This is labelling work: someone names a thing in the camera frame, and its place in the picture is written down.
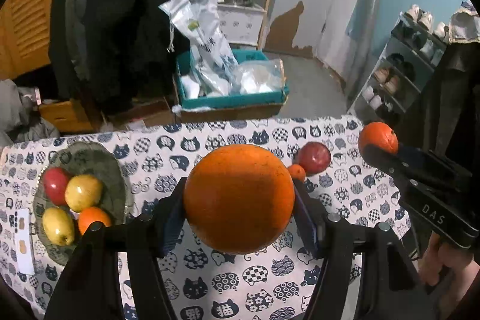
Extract wooden louvered closet door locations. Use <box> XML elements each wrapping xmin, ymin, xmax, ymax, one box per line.
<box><xmin>1</xmin><ymin>0</ymin><xmax>52</xmax><ymax>79</ymax></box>

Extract white tablecloth label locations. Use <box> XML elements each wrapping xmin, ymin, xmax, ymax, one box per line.
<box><xmin>14</xmin><ymin>209</ymin><xmax>35</xmax><ymax>275</ymax></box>

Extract grey shoe rack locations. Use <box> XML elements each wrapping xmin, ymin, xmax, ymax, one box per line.
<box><xmin>348</xmin><ymin>4</ymin><xmax>448</xmax><ymax>126</ymax></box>

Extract dark hanging coats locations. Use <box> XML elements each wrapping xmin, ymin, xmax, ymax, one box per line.
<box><xmin>48</xmin><ymin>0</ymin><xmax>190</xmax><ymax>116</ymax></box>

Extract white printed drawstring bag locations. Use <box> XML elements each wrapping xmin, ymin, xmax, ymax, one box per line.
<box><xmin>159</xmin><ymin>0</ymin><xmax>239</xmax><ymax>97</ymax></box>

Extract small green-yellow pear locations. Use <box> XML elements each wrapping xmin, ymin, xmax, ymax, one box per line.
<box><xmin>42</xmin><ymin>207</ymin><xmax>76</xmax><ymax>246</ymax></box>

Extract large orange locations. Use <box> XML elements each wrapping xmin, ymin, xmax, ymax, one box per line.
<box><xmin>183</xmin><ymin>145</ymin><xmax>295</xmax><ymax>254</ymax></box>

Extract small orange tangerine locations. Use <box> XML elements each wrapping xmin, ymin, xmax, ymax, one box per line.
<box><xmin>287</xmin><ymin>164</ymin><xmax>307</xmax><ymax>183</ymax></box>

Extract teal cardboard box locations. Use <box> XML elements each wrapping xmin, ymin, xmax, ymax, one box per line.
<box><xmin>175</xmin><ymin>51</ymin><xmax>290</xmax><ymax>110</ymax></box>

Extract clear plastic bag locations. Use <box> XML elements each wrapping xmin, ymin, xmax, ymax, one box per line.
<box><xmin>233</xmin><ymin>58</ymin><xmax>287</xmax><ymax>95</ymax></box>

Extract large red apple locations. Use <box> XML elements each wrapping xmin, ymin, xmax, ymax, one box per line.
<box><xmin>43</xmin><ymin>167</ymin><xmax>72</xmax><ymax>206</ymax></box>

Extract person's right hand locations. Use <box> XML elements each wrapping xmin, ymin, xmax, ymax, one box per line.
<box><xmin>418</xmin><ymin>232</ymin><xmax>479</xmax><ymax>312</ymax></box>

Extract cat-print white tablecloth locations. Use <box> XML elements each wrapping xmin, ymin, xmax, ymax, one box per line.
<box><xmin>1</xmin><ymin>115</ymin><xmax>411</xmax><ymax>319</ymax></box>

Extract small red apple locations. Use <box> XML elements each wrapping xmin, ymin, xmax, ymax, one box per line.
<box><xmin>296</xmin><ymin>141</ymin><xmax>331</xmax><ymax>175</ymax></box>

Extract green patterned glass plate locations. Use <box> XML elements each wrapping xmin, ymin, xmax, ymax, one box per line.
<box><xmin>33</xmin><ymin>142</ymin><xmax>134</xmax><ymax>266</ymax></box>

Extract medium orange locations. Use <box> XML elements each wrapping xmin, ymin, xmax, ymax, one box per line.
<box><xmin>77</xmin><ymin>206</ymin><xmax>112</xmax><ymax>235</ymax></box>

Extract grey clothes pile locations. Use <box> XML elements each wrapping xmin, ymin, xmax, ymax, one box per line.
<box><xmin>1</xmin><ymin>79</ymin><xmax>60</xmax><ymax>149</ymax></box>

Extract small mandarin orange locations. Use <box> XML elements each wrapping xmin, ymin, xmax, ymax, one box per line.
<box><xmin>358</xmin><ymin>122</ymin><xmax>399</xmax><ymax>154</ymax></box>

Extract white patterned storage drawer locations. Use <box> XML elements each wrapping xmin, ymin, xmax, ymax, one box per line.
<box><xmin>217</xmin><ymin>4</ymin><xmax>265</xmax><ymax>46</ymax></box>

